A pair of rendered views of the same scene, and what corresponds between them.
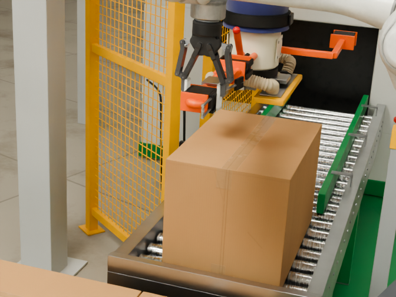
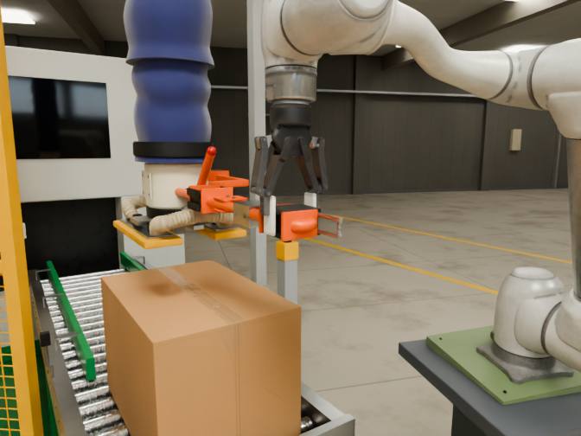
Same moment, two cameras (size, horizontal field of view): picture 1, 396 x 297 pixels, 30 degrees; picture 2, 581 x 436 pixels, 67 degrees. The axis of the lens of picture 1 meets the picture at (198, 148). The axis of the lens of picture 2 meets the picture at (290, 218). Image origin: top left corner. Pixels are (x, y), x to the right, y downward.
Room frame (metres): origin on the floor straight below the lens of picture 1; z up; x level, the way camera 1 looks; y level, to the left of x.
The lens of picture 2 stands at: (1.36, 0.60, 1.37)
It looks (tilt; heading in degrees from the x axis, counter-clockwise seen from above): 9 degrees down; 309
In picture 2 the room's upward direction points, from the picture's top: straight up
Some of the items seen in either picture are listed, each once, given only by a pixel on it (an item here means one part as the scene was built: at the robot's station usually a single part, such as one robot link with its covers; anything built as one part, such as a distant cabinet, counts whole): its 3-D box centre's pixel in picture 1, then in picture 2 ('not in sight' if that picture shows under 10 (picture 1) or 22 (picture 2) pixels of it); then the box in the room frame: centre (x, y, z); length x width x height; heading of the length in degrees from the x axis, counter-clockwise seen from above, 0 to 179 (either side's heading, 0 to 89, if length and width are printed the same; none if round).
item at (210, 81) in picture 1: (215, 87); (253, 213); (1.99, -0.04, 1.24); 0.07 x 0.07 x 0.04; 74
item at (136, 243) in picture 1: (217, 167); (50, 353); (3.27, -0.10, 0.50); 2.31 x 0.05 x 0.19; 163
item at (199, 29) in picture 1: (206, 37); (290, 131); (1.86, -0.01, 1.40); 0.08 x 0.07 x 0.09; 73
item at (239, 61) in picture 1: (234, 67); (210, 198); (2.20, -0.10, 1.25); 0.10 x 0.08 x 0.06; 74
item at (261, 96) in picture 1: (279, 83); (206, 220); (2.41, -0.26, 1.15); 0.34 x 0.10 x 0.05; 164
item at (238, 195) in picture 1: (246, 192); (192, 352); (2.40, -0.18, 0.75); 0.60 x 0.40 x 0.40; 163
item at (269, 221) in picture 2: (187, 91); (269, 214); (1.88, 0.04, 1.25); 0.03 x 0.01 x 0.07; 163
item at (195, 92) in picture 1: (198, 98); (287, 221); (1.86, 0.01, 1.24); 0.08 x 0.07 x 0.05; 164
